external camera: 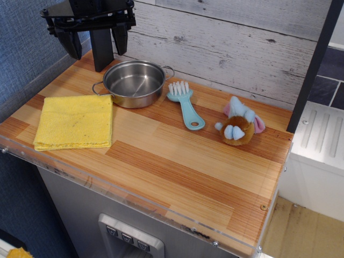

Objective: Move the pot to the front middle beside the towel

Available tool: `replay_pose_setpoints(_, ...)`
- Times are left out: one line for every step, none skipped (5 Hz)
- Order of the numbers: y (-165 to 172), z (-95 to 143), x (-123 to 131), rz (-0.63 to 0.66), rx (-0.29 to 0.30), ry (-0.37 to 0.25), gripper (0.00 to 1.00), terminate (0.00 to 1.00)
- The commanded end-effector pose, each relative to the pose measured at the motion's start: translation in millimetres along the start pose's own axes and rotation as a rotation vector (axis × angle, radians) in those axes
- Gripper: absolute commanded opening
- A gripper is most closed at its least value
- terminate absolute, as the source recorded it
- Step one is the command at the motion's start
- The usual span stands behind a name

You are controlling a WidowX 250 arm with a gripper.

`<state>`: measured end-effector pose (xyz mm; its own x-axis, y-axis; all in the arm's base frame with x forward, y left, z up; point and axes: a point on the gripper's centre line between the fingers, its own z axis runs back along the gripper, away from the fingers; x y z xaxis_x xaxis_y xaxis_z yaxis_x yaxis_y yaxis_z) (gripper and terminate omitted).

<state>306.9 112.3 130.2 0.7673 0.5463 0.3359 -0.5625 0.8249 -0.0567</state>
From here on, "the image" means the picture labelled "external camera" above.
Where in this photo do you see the light blue dish brush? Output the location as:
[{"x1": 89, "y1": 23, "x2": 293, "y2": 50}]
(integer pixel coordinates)
[{"x1": 167, "y1": 81, "x2": 205, "y2": 131}]

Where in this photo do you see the black vertical post right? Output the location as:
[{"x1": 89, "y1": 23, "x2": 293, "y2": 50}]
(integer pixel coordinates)
[{"x1": 286, "y1": 0, "x2": 343, "y2": 133}]

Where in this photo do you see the brown and blue plush toy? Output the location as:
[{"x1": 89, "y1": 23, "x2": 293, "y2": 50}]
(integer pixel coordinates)
[{"x1": 214, "y1": 96, "x2": 266, "y2": 146}]

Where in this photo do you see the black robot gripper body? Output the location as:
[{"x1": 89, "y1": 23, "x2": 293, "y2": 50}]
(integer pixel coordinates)
[{"x1": 40, "y1": 0, "x2": 136, "y2": 34}]

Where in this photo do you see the stainless steel pot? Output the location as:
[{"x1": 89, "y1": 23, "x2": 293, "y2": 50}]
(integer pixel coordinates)
[{"x1": 92, "y1": 60, "x2": 175, "y2": 109}]

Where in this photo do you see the white ribbed drainboard unit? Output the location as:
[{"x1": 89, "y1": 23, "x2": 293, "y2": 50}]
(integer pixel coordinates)
[{"x1": 279, "y1": 102, "x2": 343, "y2": 220}]

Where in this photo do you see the grey toy fridge cabinet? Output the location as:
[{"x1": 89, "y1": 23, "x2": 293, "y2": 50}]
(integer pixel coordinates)
[{"x1": 39, "y1": 168, "x2": 259, "y2": 257}]

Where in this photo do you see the silver dispenser button panel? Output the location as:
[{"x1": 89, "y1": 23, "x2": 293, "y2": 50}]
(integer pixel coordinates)
[{"x1": 98, "y1": 213, "x2": 165, "y2": 257}]

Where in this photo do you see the black vertical post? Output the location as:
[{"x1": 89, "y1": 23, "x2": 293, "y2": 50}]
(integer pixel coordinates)
[
  {"x1": 286, "y1": 0, "x2": 343, "y2": 133},
  {"x1": 90, "y1": 29, "x2": 114, "y2": 72}
]

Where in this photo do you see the yellow folded towel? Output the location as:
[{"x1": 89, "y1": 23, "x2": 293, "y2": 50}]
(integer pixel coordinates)
[{"x1": 33, "y1": 95, "x2": 113, "y2": 151}]

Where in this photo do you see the black vertical post left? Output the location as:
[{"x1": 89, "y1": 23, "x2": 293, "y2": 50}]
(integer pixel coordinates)
[{"x1": 90, "y1": 29, "x2": 114, "y2": 72}]

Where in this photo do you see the clear acrylic table edge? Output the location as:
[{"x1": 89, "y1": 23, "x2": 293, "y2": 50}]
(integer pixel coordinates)
[{"x1": 1, "y1": 127, "x2": 291, "y2": 257}]

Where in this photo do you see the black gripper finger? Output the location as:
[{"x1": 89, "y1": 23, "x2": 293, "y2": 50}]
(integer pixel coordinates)
[
  {"x1": 112, "y1": 25, "x2": 128, "y2": 55},
  {"x1": 55, "y1": 27, "x2": 82, "y2": 60}
]

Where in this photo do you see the yellow object bottom left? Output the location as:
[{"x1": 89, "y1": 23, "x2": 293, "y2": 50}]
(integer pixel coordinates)
[{"x1": 6, "y1": 248, "x2": 33, "y2": 258}]

